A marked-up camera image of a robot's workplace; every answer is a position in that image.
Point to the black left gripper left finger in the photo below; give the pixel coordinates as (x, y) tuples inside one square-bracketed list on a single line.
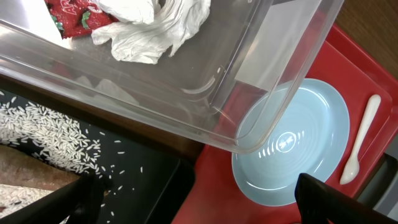
[(77, 202)]

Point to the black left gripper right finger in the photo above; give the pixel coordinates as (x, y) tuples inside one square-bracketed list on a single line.
[(319, 203)]

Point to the white plastic spoon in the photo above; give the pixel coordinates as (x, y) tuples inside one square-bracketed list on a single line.
[(351, 169)]

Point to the white napkin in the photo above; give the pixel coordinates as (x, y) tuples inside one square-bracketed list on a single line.
[(176, 22)]

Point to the red snack wrapper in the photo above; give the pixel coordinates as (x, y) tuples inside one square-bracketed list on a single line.
[(74, 18)]

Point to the grey plastic dishwasher rack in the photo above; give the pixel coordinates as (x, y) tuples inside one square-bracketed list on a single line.
[(379, 191)]

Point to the black waste tray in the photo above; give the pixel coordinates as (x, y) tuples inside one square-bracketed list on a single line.
[(167, 179)]

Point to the clear plastic waste bin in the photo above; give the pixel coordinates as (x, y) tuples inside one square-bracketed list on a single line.
[(227, 86)]

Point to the light blue plate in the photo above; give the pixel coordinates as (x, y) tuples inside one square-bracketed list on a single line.
[(310, 137)]

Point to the pile of white rice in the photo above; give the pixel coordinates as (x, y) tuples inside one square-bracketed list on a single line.
[(66, 143)]

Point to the red plastic tray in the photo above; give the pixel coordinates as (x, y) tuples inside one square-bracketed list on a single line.
[(215, 197)]

